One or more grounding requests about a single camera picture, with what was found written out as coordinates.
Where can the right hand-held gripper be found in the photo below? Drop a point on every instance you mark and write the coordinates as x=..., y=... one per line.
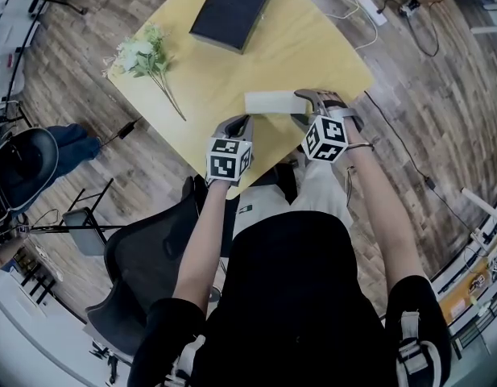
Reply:
x=326, y=137

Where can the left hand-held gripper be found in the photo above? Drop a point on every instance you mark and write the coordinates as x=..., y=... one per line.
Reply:
x=228, y=161

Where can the small white box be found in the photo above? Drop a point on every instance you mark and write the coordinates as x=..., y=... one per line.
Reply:
x=272, y=102

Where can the person's left forearm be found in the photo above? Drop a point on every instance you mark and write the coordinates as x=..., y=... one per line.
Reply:
x=200, y=248

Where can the person's right forearm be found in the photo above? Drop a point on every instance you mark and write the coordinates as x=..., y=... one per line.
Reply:
x=377, y=216

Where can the person's white trousers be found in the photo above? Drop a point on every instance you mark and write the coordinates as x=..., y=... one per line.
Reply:
x=316, y=188

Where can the black power adapter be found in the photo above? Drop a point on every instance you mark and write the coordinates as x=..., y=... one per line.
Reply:
x=430, y=184
x=126, y=130

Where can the white power strip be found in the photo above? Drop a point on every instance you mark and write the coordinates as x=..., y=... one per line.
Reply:
x=372, y=9

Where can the white artificial flower bouquet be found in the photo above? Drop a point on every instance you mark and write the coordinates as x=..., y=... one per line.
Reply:
x=141, y=55

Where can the black rectangular box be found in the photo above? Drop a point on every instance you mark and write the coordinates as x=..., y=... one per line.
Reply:
x=232, y=8

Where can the black mesh office chair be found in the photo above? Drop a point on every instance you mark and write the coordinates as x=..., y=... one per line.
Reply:
x=151, y=256

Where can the person's black shirt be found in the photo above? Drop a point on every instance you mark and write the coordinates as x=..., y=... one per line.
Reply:
x=292, y=296

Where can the grey folding chair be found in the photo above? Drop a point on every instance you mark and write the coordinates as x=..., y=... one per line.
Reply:
x=85, y=232

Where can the white desk leg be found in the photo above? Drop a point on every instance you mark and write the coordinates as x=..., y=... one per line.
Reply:
x=481, y=204

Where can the cluttered wooden workbench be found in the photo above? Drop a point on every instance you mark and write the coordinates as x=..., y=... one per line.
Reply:
x=461, y=300

